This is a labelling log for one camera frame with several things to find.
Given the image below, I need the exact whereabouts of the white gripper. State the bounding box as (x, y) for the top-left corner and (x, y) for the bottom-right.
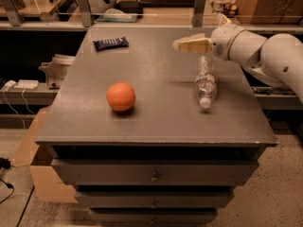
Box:
(172, 13), (244, 61)

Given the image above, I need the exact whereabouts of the clear plastic water bottle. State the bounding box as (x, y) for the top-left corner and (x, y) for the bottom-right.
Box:
(194, 56), (218, 110)

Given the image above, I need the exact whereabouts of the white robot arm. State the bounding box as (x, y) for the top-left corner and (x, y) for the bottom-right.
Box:
(172, 13), (303, 102)

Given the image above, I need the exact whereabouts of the brown cardboard box background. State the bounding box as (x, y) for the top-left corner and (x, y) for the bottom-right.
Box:
(236, 0), (303, 25)

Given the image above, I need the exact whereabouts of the black keyboard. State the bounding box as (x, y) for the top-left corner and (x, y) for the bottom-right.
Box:
(139, 0), (195, 8)

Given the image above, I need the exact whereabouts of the black pouch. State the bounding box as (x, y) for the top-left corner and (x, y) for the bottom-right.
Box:
(116, 0), (143, 15)

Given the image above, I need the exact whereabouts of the dark blue snack bar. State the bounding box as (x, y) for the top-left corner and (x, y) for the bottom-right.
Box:
(93, 37), (129, 52)

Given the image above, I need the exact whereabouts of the clear plastic lid container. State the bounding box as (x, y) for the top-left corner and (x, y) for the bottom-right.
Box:
(98, 9), (137, 23)

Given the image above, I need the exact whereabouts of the orange ball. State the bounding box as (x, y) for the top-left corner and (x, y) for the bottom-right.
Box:
(106, 82), (135, 112)

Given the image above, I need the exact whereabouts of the grey drawer cabinet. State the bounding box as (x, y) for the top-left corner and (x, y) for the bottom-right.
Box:
(37, 27), (276, 224)

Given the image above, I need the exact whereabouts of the white power strip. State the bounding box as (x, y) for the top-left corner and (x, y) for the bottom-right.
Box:
(14, 79), (39, 90)

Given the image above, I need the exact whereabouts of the cardboard box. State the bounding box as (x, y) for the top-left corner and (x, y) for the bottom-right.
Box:
(12, 107), (77, 203)

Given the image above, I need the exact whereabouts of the white plastic bracket part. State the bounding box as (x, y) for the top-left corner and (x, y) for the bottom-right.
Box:
(39, 54), (75, 88)

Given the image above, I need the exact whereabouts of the white cable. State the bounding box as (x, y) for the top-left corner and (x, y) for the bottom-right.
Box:
(1, 79), (36, 130)

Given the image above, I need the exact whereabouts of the black floor cable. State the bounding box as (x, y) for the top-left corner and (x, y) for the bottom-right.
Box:
(0, 157), (16, 205)

